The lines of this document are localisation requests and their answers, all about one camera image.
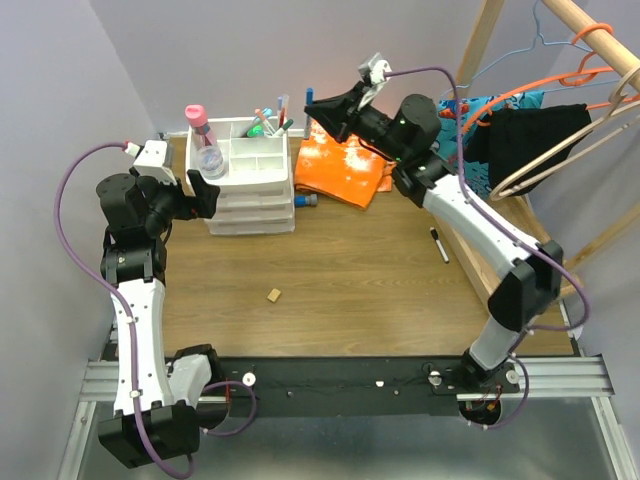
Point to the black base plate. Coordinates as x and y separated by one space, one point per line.
289 387

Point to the tan eraser block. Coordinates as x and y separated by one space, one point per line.
274 295

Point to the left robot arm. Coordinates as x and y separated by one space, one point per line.
155 410

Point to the red white pen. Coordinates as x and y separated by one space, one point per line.
285 100

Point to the green black highlighter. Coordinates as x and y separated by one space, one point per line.
256 131

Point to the white drawer organizer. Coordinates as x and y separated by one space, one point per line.
256 189

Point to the wooden clothes rack frame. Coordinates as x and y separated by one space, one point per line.
475 263

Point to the clear paperclip jar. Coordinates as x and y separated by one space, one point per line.
211 162

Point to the green white pen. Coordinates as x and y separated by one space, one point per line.
283 129

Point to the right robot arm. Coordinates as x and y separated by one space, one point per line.
529 281

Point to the aluminium rail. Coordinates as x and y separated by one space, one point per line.
549 377

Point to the orange folded cloth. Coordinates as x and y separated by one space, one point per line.
346 172

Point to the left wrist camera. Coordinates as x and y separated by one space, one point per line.
152 159

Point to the black garment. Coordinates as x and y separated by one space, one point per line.
509 139

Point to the blue grey glue stick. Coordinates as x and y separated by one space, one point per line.
302 201

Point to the pink cap pen tube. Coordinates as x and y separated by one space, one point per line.
197 118

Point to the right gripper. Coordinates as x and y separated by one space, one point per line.
339 114

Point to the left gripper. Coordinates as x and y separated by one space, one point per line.
203 204

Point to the orange hanger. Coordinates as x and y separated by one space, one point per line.
569 80

